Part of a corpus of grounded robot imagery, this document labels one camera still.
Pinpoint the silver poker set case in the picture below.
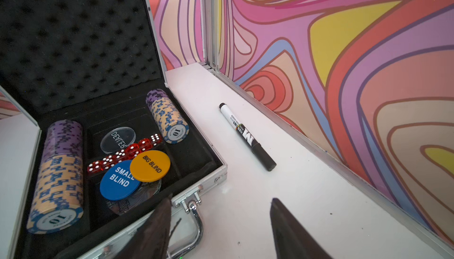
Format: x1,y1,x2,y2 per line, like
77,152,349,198
1,0,227,259

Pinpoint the black marker pen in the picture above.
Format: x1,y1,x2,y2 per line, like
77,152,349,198
219,103,277,171

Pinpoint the right poker chip stack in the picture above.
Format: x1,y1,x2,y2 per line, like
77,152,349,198
146,89,189,144

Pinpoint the left poker chip stack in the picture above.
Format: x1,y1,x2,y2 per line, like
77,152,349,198
27,119,84,234

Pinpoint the yellow big blind button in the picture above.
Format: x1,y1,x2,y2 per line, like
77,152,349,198
130,150,171,183

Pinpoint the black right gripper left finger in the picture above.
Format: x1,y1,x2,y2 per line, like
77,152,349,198
115,198,171,259

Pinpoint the clear dealer button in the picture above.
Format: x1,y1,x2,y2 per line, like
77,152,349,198
100,127,137,154

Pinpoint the poker chip stack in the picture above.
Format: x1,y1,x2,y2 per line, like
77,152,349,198
27,119,84,234
146,89,189,144

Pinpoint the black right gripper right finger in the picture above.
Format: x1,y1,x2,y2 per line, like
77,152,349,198
270,198,332,259

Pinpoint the red dice row silver case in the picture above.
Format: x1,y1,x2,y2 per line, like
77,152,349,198
87,134,163,175

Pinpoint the aluminium frame post right corner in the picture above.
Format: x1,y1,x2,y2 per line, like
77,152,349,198
201,0,220,73

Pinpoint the blue small blind button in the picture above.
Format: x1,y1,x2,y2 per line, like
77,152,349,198
99,160,141,201

